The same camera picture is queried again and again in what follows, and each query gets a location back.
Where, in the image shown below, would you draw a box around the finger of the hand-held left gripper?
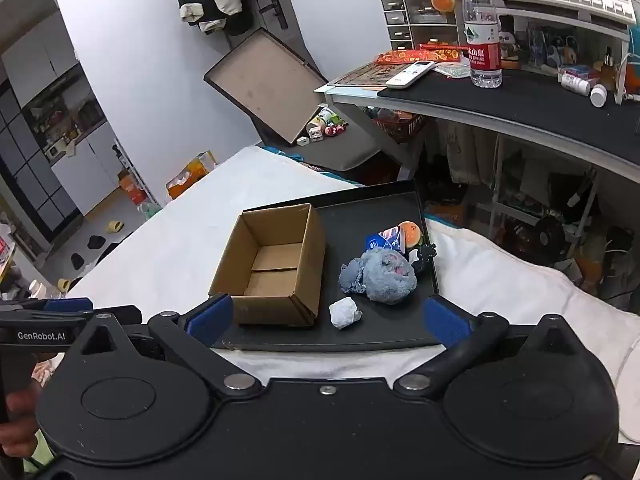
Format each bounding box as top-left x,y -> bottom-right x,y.
0,298 -> 94,314
111,305 -> 143,327

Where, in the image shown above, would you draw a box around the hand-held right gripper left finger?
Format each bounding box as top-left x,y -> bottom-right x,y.
75,293 -> 263,397

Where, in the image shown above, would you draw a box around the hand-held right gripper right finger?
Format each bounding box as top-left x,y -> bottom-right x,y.
392,295 -> 582,401

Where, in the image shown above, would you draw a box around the black tray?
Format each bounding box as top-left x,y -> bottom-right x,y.
212,180 -> 452,353

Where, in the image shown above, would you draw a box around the brown cardboard box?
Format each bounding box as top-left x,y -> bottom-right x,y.
208,203 -> 327,327

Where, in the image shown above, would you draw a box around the small black toy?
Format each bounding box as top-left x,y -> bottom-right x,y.
407,242 -> 438,275

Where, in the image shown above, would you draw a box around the grey plush toy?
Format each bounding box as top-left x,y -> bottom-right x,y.
361,249 -> 418,306

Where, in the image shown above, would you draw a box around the orange plush toy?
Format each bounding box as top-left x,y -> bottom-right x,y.
397,221 -> 425,251

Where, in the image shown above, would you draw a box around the white packet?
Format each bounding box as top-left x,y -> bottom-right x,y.
329,297 -> 363,331

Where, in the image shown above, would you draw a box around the blue white tissue pack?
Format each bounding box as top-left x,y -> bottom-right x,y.
365,226 -> 407,256

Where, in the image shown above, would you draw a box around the small blue plush toy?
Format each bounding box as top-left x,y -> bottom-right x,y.
339,258 -> 373,295

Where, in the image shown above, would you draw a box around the person's left hand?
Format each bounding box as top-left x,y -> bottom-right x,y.
0,387 -> 45,461

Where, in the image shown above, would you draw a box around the red orange carton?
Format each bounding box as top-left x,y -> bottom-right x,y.
120,170 -> 143,206

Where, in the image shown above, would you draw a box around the black glass cabinet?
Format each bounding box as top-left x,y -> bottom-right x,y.
0,80 -> 83,256

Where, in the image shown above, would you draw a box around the black fan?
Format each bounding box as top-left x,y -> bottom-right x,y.
530,215 -> 568,261

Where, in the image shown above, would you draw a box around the white storage rack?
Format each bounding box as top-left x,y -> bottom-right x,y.
487,135 -> 601,256

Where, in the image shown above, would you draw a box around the orange cardboard box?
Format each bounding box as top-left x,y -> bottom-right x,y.
166,151 -> 218,200

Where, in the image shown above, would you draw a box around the beige tote bag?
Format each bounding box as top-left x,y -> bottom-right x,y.
440,122 -> 496,186

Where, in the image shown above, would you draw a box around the red plastic basket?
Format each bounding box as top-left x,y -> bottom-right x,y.
372,110 -> 426,143

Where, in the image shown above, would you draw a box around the grey bench seat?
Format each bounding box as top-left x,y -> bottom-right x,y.
295,120 -> 381,171

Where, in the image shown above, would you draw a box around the white printed cup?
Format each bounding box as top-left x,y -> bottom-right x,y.
307,107 -> 336,136

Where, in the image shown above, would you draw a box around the black desk mat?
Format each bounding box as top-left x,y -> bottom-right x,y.
376,67 -> 640,153

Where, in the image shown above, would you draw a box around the white desk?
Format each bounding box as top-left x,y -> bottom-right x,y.
314,60 -> 640,186

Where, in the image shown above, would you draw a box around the white remote control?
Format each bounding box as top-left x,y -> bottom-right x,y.
385,60 -> 437,90

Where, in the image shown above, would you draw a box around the clear bag of beads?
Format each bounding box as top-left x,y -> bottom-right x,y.
435,61 -> 473,80

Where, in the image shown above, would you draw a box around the brown patterned board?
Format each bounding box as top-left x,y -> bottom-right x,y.
330,62 -> 401,87

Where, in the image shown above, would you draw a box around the red patterned snack packet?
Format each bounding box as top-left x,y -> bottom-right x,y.
375,49 -> 462,66

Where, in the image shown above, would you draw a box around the long red box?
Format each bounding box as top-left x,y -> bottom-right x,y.
419,42 -> 473,58

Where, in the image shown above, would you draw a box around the blue small boxes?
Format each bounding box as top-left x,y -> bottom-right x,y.
560,65 -> 601,81

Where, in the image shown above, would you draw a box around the panda figurine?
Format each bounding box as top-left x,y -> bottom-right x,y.
497,30 -> 521,61

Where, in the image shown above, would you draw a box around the clear water bottle red label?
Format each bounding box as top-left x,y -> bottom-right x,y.
462,0 -> 503,88

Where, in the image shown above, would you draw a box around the amber dropper bottle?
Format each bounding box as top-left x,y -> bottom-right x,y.
600,47 -> 617,91

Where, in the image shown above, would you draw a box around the grey drawer organiser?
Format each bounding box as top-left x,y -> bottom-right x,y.
381,0 -> 463,52

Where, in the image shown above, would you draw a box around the white monitor riser shelf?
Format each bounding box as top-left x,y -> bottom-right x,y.
492,2 -> 633,106

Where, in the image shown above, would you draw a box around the black door handle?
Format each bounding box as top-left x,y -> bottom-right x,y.
260,0 -> 289,30

